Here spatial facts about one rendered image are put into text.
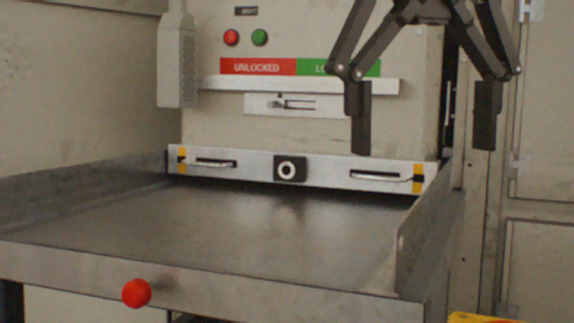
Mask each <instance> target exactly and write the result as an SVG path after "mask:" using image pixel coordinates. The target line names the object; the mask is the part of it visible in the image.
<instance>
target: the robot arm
mask: <svg viewBox="0 0 574 323"><path fill-rule="evenodd" d="M377 1H378V0H355V1H354V3H353V6H352V9H351V11H350V12H349V14H348V16H347V19H346V21H345V24H344V26H343V27H342V29H341V30H340V32H339V34H338V36H337V39H336V42H335V44H334V46H333V48H332V50H331V52H330V54H329V57H328V59H327V61H326V64H325V67H324V70H325V72H326V73H327V74H331V75H333V76H336V77H338V78H339V79H340V80H341V81H343V82H344V115H345V116H346V117H351V153H352V154H355V155H359V156H361V157H369V156H371V111H372V80H362V78H363V77H365V75H366V74H367V73H368V71H369V70H370V69H371V68H372V67H373V66H374V65H375V63H376V61H377V60H378V58H379V57H380V56H381V54H382V53H383V52H384V51H385V49H386V48H388V47H389V45H390V44H391V43H392V42H393V40H394V38H395V37H396V35H397V34H398V33H399V31H400V30H401V29H402V28H403V27H404V26H405V25H407V24H408V25H412V26H417V25H422V24H425V25H428V26H442V25H444V27H445V28H446V29H447V30H448V31H450V32H451V33H452V34H453V36H454V37H455V40H456V41H457V42H458V43H459V45H460V46H461V48H462V49H463V50H464V52H465V53H466V54H467V56H468V57H469V60H470V61H471V63H472V64H473V66H474V68H475V69H476V71H477V72H478V74H480V75H481V77H482V78H483V80H474V107H473V129H472V148H474V149H475V150H480V151H486V152H495V151H496V132H497V115H499V114H500V113H501V110H502V92H503V84H504V83H509V82H510V80H511V79H512V76H514V75H520V74H521V73H522V65H521V63H520V61H519V58H518V54H517V50H516V48H515V45H514V42H513V39H512V37H511V34H510V31H509V26H507V24H506V22H505V19H504V16H503V13H502V10H501V8H500V3H499V0H469V1H470V2H472V3H473V4H474V10H475V14H476V16H477V19H478V22H479V24H480V27H481V29H482V30H483V34H484V37H485V39H486V40H485V39H484V37H483V35H482V34H481V32H479V30H478V29H477V27H476V26H475V24H474V17H473V16H472V13H471V12H470V10H469V9H468V7H467V5H466V4H465V1H466V0H392V2H393V3H394V5H393V7H392V8H391V9H390V10H389V12H388V13H386V14H385V16H384V18H383V19H382V23H381V24H380V25H379V26H378V27H377V29H376V30H375V31H374V32H373V34H372V35H371V36H370V38H369V40H368V41H367V42H366V44H365V45H363V46H362V47H361V49H360V50H359V51H358V53H357V54H356V55H355V57H354V58H353V59H352V61H351V63H350V64H349V61H350V59H351V57H352V54H353V51H354V50H355V48H356V46H357V44H358V42H359V40H360V37H361V34H362V32H363V30H364V28H366V26H367V24H368V22H369V20H370V16H371V14H372V12H373V10H374V8H375V6H376V3H377ZM455 17H456V18H455ZM348 64H349V65H348Z"/></svg>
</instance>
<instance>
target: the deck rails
mask: <svg viewBox="0 0 574 323"><path fill-rule="evenodd" d="M451 162H452V157H450V158H449V159H448V160H447V162H446V163H445V164H444V166H443V167H442V168H441V169H440V172H439V173H438V175H437V176H436V177H435V178H434V180H433V181H431V182H430V184H429V185H428V186H427V187H426V188H425V189H424V191H423V192H422V194H421V196H420V197H419V198H418V199H417V201H416V202H415V203H414V205H413V206H412V207H411V209H410V210H408V211H407V213H406V214H405V216H404V218H403V219H402V220H401V222H400V223H399V224H398V225H397V226H396V227H395V237H394V242H393V243H392V245H391V246H390V248H389V249H387V251H386V252H385V254H384V255H383V256H382V258H381V259H380V261H379V262H378V264H377V265H376V266H375V268H374V269H373V271H372V272H371V273H370V275H369V277H368V278H367V279H366V282H364V283H363V285H362V286H361V288H360V290H359V292H365V293H372V294H377V295H384V296H391V297H397V298H399V296H400V294H401V292H402V290H403V289H404V286H405V284H406V281H407V279H408V277H409V275H410V274H411V273H412V271H413V269H414V267H415V265H416V263H417V261H418V258H419V256H420V255H421V253H422V250H423V248H424V246H425V244H426V242H427V240H428V238H429V236H430V234H431V231H432V229H434V227H435V225H436V223H437V221H438V219H439V217H440V214H441V212H442V210H443V208H444V206H445V204H446V202H447V201H448V197H449V195H450V192H451V190H452V188H451V187H450V177H451ZM199 178H202V176H191V175H180V174H170V173H169V148H166V150H160V151H155V152H149V153H139V154H133V155H127V156H122V157H117V158H110V159H105V160H99V161H89V162H84V163H78V164H73V165H67V166H62V167H55V168H50V169H44V170H35V171H28V172H23V173H22V174H17V175H12V176H7V177H2V178H0V234H4V233H7V232H10V231H16V230H19V229H22V228H25V227H30V226H32V225H36V224H39V223H44V222H48V221H52V219H55V218H59V217H62V216H66V215H69V214H74V213H78V212H81V211H84V210H88V209H92V208H94V207H98V206H101V205H106V204H110V203H115V202H117V201H121V200H124V199H128V198H130V197H134V196H140V195H143V194H144V193H145V194H147V192H150V191H153V190H156V189H160V188H166V187H170V186H173V185H177V184H179V183H183V182H187V181H190V180H193V179H199Z"/></svg>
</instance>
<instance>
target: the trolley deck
mask: <svg viewBox="0 0 574 323"><path fill-rule="evenodd" d="M465 195H466V188H465V190H456V189H452V190H451V192H450V195H449V197H448V201H447V202H446V204H445V206H444V208H443V210H442V212H441V214H440V217H439V219H438V221H437V223H436V225H435V227H434V229H432V231H431V233H430V236H429V238H428V240H427V242H426V244H425V246H424V248H423V250H422V253H421V255H420V256H419V258H418V261H417V263H416V265H415V267H414V269H413V271H412V273H411V274H410V275H409V277H408V279H407V281H406V284H405V286H404V289H403V290H402V292H401V294H400V296H399V298H397V297H391V296H384V295H377V294H372V293H365V292H359V290H360V288H361V286H362V285H363V283H364V282H366V279H367V278H368V277H369V275H370V273H371V272H372V271H373V269H374V268H375V266H376V265H377V264H378V262H379V261H380V259H381V258H382V256H383V255H384V254H385V252H386V251H387V249H389V248H390V246H391V245H392V243H393V242H394V237H395V227H396V226H397V225H398V224H399V223H400V222H401V220H402V219H403V218H404V216H405V214H406V213H407V211H408V210H410V209H411V207H412V206H413V205H414V203H415V202H416V201H417V199H418V198H419V197H420V196H415V195H404V194H393V193H382V191H372V190H360V189H350V188H330V187H319V186H308V185H297V184H287V183H275V182H265V181H255V180H244V179H224V178H213V177H202V178H199V179H193V180H190V181H187V182H183V183H179V184H177V185H173V186H170V187H166V188H160V189H156V190H153V191H150V192H147V194H145V193H143V195H140V196H134V197H130V198H128V199H124V200H121V201H117V202H115V203H110V204H106V205H101V206H98V207H94V208H92V209H88V210H84V211H81V212H78V213H74V214H69V215H66V216H62V217H59V218H55V219H52V221H48V222H44V223H39V224H36V225H32V226H30V227H25V228H22V229H19V230H16V231H10V232H7V233H4V234H0V280H4V281H9V282H15V283H19V284H29V285H35V286H39V287H45V288H49V289H56V290H60V291H66V292H69V293H75V294H81V295H86V296H91V297H96V298H101V299H106V300H112V301H122V299H121V291H122V288H123V285H124V284H125V283H126V282H128V281H129V280H131V279H134V278H143V279H144V280H145V281H147V282H150V281H154V282H155V284H156V286H155V288H154V289H152V298H151V300H150V301H149V302H148V303H147V304H146V305H144V306H148V307H153V308H159V310H168V311H173V312H178V313H184V314H189V315H195V316H199V317H205V318H210V319H219V320H225V321H230V322H236V323H433V320H434V318H435V314H436V312H437V311H438V306H439V302H440V298H441V295H442V292H443V289H444V285H445V282H446V279H447V275H448V270H449V267H450V264H451V259H452V257H453V253H454V250H455V246H456V244H457V242H458V237H459V234H460V231H461V228H462V224H463V221H464V219H465ZM122 302H123V301H122Z"/></svg>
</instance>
